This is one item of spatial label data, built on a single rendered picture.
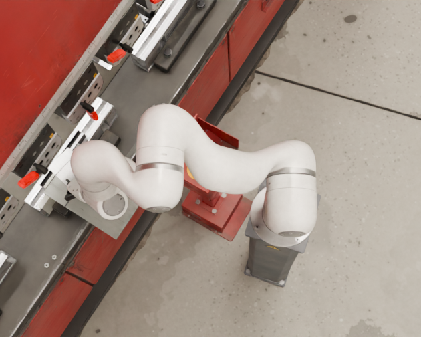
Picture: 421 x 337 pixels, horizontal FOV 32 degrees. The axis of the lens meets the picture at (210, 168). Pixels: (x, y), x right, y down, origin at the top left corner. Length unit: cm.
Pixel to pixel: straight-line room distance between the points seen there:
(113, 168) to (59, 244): 84
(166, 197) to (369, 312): 180
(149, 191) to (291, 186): 39
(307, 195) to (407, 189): 156
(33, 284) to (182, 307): 96
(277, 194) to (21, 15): 69
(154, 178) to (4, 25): 42
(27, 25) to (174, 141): 39
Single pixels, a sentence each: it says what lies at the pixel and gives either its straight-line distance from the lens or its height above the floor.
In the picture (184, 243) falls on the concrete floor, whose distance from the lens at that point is 312.
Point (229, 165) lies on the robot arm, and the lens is 156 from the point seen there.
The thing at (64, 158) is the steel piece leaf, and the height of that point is 100.
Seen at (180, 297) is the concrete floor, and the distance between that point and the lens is 309.
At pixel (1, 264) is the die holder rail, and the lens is 223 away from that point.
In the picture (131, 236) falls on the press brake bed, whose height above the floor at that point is 5.
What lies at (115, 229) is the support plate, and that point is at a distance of 214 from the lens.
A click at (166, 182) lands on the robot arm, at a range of 145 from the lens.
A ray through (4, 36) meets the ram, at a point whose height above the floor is 177.
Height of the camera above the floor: 307
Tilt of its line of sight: 75 degrees down
